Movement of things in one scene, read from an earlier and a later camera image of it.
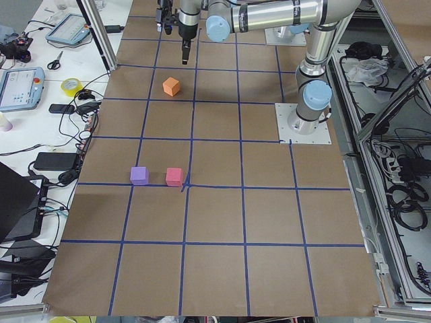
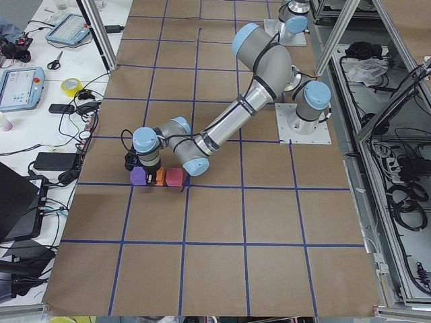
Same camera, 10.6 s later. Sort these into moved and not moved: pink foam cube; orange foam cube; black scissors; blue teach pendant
Moved: orange foam cube
Not moved: blue teach pendant; pink foam cube; black scissors
